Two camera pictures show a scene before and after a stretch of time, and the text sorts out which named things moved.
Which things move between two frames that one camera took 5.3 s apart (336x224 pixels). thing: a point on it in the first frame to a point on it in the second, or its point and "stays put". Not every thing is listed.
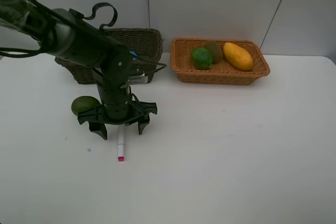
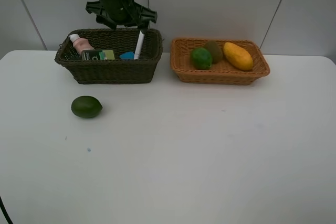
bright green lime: (201, 59) stays put
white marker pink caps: (121, 142) to (139, 45)
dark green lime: (84, 103) stays put
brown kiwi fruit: (215, 50) stays put
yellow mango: (239, 56) stays put
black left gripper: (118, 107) to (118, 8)
